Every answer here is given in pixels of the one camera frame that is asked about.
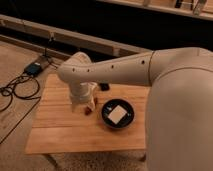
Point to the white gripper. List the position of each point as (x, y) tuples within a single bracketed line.
[(82, 93)]

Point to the black eraser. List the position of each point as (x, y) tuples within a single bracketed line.
[(104, 87)]

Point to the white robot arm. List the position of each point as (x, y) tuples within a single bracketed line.
[(179, 109)]

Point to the brown chocolate bar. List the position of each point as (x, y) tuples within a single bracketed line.
[(87, 111)]

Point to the white square card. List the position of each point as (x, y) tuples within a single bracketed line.
[(117, 114)]

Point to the wooden table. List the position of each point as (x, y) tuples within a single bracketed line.
[(57, 128)]

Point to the long wooden beam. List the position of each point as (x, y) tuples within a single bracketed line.
[(76, 39)]

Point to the black power adapter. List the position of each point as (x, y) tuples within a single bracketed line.
[(33, 69)]

